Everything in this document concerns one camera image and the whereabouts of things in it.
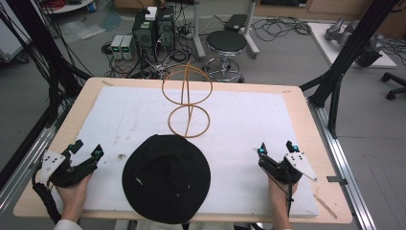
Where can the black round stool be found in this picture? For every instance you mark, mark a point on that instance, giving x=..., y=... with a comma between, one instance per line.
x=226, y=43

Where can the grey bench power supply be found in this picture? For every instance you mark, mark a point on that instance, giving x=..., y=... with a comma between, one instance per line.
x=117, y=46
x=128, y=47

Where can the white table leg frame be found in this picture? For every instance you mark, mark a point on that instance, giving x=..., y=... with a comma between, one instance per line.
x=250, y=32

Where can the white platform board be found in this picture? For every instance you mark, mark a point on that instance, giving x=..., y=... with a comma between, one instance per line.
x=325, y=41

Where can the aluminium table rail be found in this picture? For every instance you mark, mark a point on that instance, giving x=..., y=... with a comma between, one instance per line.
x=25, y=166
x=344, y=166

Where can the black flat box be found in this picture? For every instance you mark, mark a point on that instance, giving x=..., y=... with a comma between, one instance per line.
x=235, y=22

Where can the black office chair base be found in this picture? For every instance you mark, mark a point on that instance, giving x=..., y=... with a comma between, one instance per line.
x=394, y=84

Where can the person's right hand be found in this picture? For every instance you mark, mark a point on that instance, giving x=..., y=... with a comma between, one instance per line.
x=281, y=198

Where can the black metal frame post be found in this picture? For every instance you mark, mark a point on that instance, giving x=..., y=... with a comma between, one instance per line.
x=344, y=60
x=41, y=44

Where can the white foam mat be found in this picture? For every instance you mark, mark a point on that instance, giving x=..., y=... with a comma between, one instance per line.
x=236, y=134

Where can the person's left hand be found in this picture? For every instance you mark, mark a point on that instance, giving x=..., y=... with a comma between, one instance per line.
x=75, y=198

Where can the black computer tower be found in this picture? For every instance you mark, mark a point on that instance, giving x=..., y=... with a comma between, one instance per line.
x=143, y=32
x=166, y=28

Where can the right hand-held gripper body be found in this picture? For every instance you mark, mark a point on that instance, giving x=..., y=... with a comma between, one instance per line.
x=287, y=169

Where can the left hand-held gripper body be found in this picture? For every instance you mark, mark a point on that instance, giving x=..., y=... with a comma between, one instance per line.
x=63, y=172

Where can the black bucket hat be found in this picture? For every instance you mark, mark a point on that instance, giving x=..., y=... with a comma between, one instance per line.
x=166, y=179

